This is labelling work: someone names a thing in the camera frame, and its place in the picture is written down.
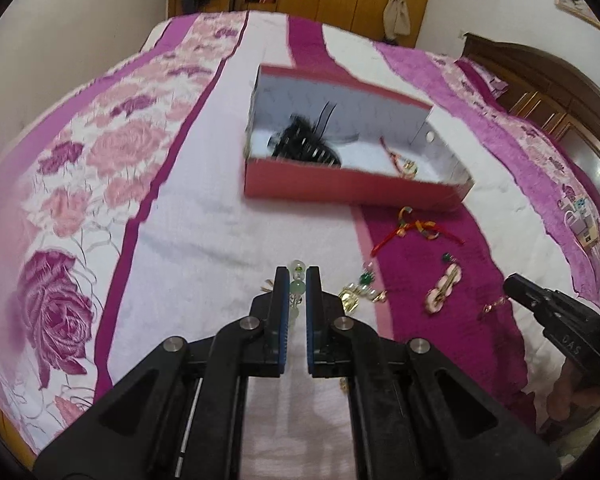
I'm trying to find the black lace hair accessory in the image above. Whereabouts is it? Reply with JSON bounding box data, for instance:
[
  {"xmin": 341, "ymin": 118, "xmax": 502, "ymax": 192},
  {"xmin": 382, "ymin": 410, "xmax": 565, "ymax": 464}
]
[{"xmin": 266, "ymin": 101, "xmax": 343, "ymax": 168}]

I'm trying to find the dark wooden headboard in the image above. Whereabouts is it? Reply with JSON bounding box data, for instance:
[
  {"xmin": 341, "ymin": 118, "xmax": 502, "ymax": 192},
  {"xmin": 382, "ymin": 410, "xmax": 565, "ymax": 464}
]
[{"xmin": 460, "ymin": 32, "xmax": 600, "ymax": 201}]

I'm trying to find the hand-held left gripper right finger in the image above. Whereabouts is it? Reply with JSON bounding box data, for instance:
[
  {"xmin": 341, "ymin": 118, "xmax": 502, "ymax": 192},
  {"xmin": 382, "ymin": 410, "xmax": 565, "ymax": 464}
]
[{"xmin": 306, "ymin": 265, "xmax": 563, "ymax": 480}]

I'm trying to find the beige hanging bag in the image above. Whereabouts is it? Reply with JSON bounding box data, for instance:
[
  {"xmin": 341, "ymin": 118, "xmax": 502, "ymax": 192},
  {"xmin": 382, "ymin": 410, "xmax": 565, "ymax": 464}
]
[{"xmin": 382, "ymin": 0, "xmax": 412, "ymax": 43}]

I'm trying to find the purple floral pillow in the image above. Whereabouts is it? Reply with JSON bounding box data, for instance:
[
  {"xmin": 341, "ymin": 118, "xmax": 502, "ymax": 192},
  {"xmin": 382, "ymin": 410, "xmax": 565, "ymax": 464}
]
[{"xmin": 455, "ymin": 57, "xmax": 508, "ymax": 98}]

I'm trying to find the pink gold hair clip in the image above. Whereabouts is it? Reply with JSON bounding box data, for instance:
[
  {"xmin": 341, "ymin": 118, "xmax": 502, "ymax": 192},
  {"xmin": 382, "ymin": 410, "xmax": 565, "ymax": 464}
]
[{"xmin": 424, "ymin": 262, "xmax": 463, "ymax": 316}]

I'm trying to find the gold green pearl brooch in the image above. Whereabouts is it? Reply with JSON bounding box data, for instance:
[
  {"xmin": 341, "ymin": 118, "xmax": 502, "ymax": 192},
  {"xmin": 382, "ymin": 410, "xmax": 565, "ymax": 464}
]
[{"xmin": 339, "ymin": 262, "xmax": 388, "ymax": 311}]

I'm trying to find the purple pink floral bedspread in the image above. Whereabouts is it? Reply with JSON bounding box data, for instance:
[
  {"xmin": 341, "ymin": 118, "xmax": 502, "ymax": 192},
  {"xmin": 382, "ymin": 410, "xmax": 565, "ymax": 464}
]
[{"xmin": 0, "ymin": 10, "xmax": 600, "ymax": 480}]

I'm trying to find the red multicolour braided string bracelet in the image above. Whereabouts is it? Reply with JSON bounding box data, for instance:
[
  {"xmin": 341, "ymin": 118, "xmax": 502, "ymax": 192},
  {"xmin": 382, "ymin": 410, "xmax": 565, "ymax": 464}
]
[{"xmin": 370, "ymin": 205, "xmax": 466, "ymax": 256}]

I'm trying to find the wooden bed frame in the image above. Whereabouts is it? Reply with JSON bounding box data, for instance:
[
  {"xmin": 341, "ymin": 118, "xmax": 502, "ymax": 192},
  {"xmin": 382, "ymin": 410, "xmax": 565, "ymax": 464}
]
[{"xmin": 0, "ymin": 385, "xmax": 36, "ymax": 466}]

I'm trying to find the pale green jade bead pendant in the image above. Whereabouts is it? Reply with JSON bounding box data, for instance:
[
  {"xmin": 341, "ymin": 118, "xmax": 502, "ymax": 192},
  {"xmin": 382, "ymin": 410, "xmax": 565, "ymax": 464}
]
[{"xmin": 289, "ymin": 259, "xmax": 308, "ymax": 326}]

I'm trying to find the thin gold chain piece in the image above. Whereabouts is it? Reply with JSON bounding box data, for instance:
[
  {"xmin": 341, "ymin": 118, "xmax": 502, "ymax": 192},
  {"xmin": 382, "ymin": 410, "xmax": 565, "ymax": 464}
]
[{"xmin": 477, "ymin": 296, "xmax": 510, "ymax": 320}]

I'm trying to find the red string bracelet gold pendant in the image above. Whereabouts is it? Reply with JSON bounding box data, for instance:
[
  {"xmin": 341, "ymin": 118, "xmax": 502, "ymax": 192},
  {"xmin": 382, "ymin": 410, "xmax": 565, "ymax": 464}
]
[{"xmin": 379, "ymin": 136, "xmax": 421, "ymax": 178}]

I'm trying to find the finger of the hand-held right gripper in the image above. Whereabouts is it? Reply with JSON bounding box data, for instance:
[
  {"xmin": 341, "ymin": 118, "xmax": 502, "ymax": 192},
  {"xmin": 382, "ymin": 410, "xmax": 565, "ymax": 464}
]
[{"xmin": 503, "ymin": 272, "xmax": 600, "ymax": 362}]

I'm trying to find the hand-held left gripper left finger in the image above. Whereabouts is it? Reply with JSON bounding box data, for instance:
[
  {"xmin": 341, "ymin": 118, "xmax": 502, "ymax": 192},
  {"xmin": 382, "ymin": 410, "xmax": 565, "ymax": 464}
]
[{"xmin": 32, "ymin": 266, "xmax": 288, "ymax": 480}]

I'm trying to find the red cardboard box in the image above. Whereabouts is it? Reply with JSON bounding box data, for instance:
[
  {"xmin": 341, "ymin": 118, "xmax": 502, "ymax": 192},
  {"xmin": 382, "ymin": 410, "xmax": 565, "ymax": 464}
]
[{"xmin": 242, "ymin": 64, "xmax": 476, "ymax": 209}]

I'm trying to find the person's right hand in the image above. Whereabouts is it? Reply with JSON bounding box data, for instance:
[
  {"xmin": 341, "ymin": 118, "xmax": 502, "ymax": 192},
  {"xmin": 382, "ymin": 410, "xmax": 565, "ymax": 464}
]
[{"xmin": 547, "ymin": 360, "xmax": 600, "ymax": 423}]

